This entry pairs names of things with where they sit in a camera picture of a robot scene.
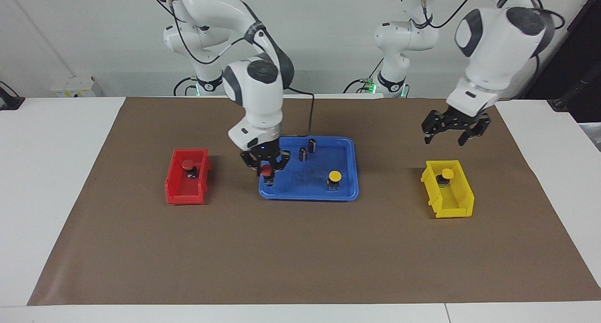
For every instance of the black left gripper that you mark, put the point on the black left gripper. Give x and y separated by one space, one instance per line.
462 119

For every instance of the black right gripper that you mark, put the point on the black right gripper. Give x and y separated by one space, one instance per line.
265 151

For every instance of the red push button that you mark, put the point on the red push button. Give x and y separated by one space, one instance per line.
188 164
267 171

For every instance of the yellow push button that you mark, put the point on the yellow push button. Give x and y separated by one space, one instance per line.
334 176
447 173

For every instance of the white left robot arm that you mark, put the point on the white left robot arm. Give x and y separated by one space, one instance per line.
493 46

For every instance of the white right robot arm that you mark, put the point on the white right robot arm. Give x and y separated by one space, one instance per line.
258 107

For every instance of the black cylindrical capacitor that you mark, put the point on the black cylindrical capacitor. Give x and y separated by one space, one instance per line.
312 145
303 154

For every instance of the blue plastic tray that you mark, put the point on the blue plastic tray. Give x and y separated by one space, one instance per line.
305 189

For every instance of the yellow plastic bin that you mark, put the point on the yellow plastic bin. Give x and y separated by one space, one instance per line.
453 203

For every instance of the red plastic bin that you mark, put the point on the red plastic bin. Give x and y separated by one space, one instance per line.
188 191

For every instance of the brown paper table mat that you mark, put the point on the brown paper table mat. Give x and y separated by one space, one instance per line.
300 252

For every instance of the black equipment stand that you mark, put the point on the black equipment stand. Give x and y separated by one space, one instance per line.
587 55

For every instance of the black clamp base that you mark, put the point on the black clamp base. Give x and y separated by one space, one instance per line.
9 102

